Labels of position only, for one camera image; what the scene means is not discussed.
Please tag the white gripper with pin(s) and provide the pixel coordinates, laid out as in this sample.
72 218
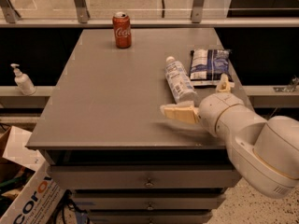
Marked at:
214 110

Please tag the blue plastic water bottle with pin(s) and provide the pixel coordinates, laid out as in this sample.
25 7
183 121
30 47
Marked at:
179 82

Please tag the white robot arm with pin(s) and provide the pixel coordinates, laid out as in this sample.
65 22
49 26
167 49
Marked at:
264 151

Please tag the blue chip bag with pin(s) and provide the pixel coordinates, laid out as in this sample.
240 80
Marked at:
208 65

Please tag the white pump dispenser bottle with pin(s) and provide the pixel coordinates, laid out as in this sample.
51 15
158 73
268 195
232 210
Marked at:
23 82

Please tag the top drawer knob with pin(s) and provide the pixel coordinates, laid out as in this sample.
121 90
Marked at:
149 183

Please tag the drawer knob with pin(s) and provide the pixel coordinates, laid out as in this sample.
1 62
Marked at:
149 183
150 207

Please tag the grey drawer cabinet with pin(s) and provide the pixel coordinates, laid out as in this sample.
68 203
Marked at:
103 134

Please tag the red Coca-Cola can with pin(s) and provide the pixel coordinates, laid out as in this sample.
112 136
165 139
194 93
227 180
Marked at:
122 30

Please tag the white cardboard box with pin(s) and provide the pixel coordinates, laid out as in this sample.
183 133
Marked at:
40 195

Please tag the metal clamp bracket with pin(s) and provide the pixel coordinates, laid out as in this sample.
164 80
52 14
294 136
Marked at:
291 87

